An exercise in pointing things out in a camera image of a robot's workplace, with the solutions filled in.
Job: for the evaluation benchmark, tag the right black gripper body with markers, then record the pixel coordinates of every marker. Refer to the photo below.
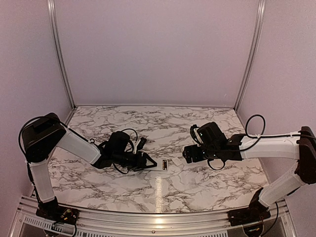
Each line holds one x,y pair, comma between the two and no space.
211,152

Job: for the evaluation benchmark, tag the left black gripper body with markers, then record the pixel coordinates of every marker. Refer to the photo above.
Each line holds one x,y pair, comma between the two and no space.
133,163

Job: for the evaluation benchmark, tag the white remote control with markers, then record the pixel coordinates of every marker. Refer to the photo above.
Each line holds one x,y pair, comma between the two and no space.
162,165

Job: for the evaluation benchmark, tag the white battery cover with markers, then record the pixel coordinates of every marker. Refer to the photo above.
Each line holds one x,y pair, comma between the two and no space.
176,161

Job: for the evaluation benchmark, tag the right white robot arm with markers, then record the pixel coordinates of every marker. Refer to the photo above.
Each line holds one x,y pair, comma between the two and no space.
299,146

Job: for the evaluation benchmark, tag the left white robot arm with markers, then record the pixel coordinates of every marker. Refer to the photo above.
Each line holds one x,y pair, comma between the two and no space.
41,135

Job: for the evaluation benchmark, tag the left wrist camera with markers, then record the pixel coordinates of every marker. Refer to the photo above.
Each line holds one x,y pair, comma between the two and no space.
139,145

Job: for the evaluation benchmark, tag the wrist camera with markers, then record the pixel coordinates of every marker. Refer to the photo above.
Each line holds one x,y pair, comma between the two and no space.
194,134
139,145

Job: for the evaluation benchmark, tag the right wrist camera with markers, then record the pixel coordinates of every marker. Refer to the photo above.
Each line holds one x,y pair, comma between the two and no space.
194,134

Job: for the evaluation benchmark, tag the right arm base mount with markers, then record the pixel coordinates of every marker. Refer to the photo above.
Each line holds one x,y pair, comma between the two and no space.
253,213

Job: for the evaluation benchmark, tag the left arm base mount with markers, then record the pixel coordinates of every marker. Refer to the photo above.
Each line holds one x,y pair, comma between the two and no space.
59,214

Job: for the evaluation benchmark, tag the front aluminium rail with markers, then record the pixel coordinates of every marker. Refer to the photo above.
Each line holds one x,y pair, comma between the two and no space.
101,223

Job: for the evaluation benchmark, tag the right aluminium frame post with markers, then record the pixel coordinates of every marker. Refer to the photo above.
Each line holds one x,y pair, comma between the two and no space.
252,53

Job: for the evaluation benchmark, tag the aluminium frame post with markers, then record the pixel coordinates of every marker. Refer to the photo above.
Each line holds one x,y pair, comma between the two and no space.
59,54
252,53

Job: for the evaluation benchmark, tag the left aluminium frame post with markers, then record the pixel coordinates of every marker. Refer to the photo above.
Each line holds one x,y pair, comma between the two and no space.
59,54

